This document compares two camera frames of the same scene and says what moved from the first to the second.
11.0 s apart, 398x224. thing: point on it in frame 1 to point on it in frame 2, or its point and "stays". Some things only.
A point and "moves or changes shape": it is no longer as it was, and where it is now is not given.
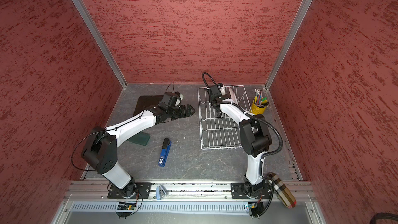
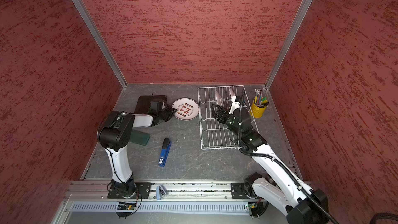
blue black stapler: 166,147 stays
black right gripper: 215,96 to 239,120
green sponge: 141,138 stays
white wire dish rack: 223,131 stays
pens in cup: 259,100 stays
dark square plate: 145,102 stays
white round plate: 233,96 moves or changes shape
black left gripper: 183,113 to 171,112
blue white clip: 160,192 stays
